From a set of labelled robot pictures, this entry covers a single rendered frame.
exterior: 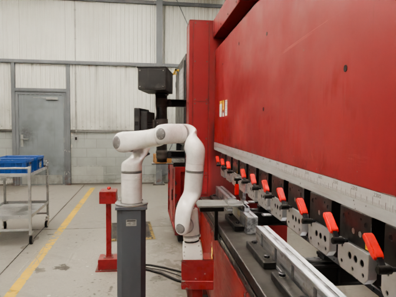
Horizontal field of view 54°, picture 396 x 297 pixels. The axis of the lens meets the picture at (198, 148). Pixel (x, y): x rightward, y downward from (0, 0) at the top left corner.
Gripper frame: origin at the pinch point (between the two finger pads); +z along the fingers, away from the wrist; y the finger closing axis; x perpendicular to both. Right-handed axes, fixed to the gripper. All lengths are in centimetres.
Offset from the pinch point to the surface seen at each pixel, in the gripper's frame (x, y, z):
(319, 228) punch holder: 75, -42, -39
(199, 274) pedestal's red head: 4.8, -2.7, 0.3
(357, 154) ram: 94, -47, -62
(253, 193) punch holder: 0.3, -32.3, -36.6
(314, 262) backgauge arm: 17, -56, -6
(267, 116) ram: 19, -38, -74
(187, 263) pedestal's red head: 4.8, 2.6, -5.7
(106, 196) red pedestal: -184, 88, -9
